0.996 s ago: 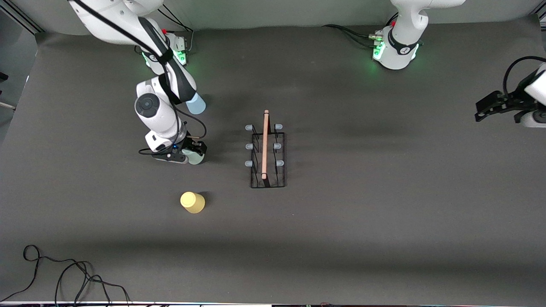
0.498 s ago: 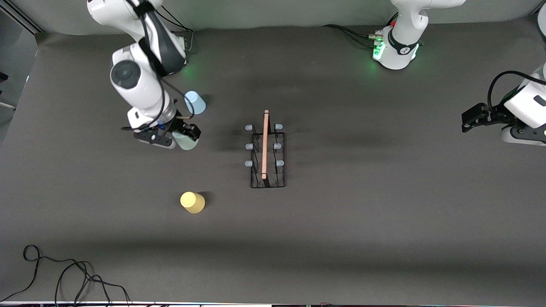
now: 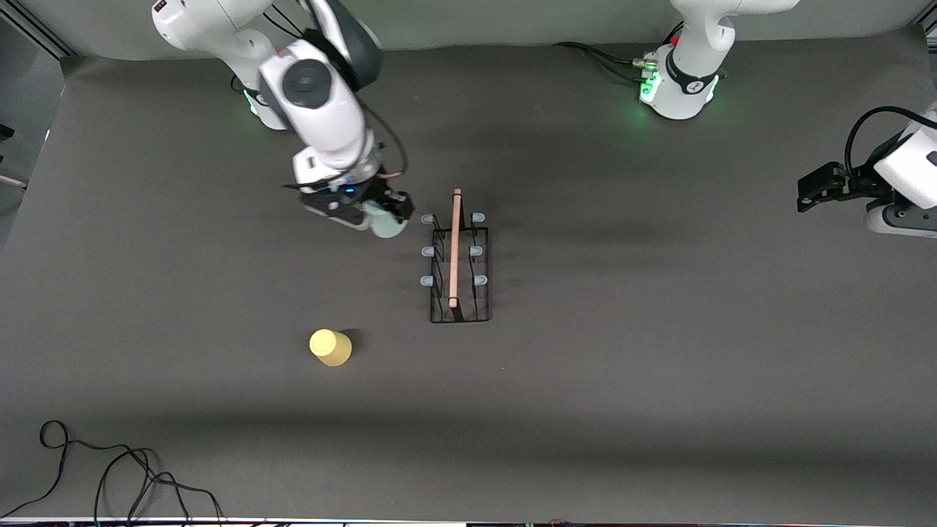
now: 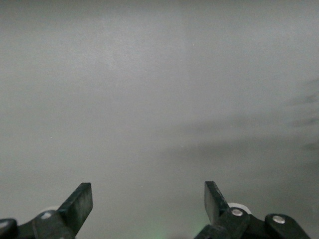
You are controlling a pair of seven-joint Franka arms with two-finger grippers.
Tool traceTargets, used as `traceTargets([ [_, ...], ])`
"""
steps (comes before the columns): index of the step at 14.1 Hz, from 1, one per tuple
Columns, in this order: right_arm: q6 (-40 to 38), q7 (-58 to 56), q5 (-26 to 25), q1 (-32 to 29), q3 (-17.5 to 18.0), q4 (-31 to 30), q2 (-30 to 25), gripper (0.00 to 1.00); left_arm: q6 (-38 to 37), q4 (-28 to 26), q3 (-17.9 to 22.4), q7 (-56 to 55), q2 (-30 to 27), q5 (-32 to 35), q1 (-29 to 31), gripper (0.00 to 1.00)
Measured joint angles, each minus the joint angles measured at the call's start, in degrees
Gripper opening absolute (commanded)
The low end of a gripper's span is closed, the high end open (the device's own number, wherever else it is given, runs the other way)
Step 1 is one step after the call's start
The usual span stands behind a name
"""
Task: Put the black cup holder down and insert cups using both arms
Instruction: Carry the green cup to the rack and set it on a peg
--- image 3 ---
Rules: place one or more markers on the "aluminium frame rail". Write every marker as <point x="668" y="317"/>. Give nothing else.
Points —
<point x="36" y="29"/>

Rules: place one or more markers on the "pale green plastic cup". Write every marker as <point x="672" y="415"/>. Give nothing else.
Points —
<point x="384" y="225"/>

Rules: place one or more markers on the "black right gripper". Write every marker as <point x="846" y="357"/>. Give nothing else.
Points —
<point x="381" y="192"/>

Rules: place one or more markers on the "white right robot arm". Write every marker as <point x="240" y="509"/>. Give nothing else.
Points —
<point x="322" y="110"/>

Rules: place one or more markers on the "dark grey table mat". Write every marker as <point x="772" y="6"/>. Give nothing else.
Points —
<point x="585" y="410"/>

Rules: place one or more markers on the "yellow plastic cup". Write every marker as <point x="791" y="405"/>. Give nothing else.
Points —
<point x="331" y="348"/>

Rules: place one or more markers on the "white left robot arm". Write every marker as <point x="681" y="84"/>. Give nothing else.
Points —
<point x="688" y="80"/>

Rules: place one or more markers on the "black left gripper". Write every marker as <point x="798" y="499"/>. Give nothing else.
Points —
<point x="855" y="182"/>

